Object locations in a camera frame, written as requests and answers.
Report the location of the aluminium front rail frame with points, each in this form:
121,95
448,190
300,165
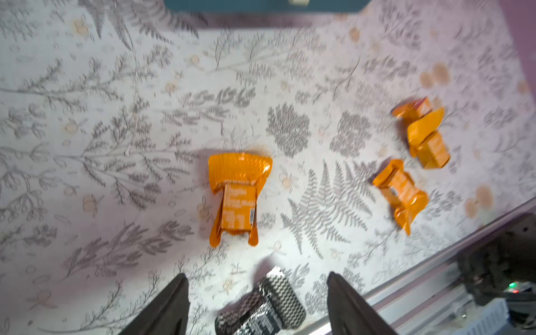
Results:
431,298

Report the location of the teal drawer cabinet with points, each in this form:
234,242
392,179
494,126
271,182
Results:
267,6

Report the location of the orange cookie packet right lower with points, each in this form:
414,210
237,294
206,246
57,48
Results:
425,141

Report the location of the orange cookie packet left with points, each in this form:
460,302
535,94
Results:
240,177

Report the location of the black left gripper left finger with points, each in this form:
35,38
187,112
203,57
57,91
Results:
166,314

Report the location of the orange cookie packet centre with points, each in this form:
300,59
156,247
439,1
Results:
400,190

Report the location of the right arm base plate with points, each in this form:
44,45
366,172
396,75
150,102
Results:
502,267

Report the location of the orange cookie packet right top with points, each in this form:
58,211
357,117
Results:
412,110

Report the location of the orange cookie packet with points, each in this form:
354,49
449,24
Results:
240,177
400,190
412,110
425,141

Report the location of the black cookie packet left lower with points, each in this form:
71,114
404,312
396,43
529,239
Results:
272,306

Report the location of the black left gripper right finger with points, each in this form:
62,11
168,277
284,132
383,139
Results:
349,313

